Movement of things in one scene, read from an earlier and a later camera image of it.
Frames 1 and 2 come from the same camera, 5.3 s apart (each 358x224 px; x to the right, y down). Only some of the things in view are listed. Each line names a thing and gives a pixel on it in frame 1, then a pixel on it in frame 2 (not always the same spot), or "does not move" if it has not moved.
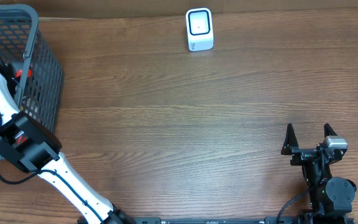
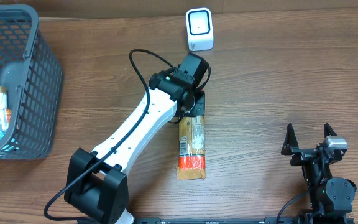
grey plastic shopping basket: [13, 30] does not move
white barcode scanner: [199, 29] does not move
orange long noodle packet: [18, 73] -> [191, 154]
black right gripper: [291, 146] does not move
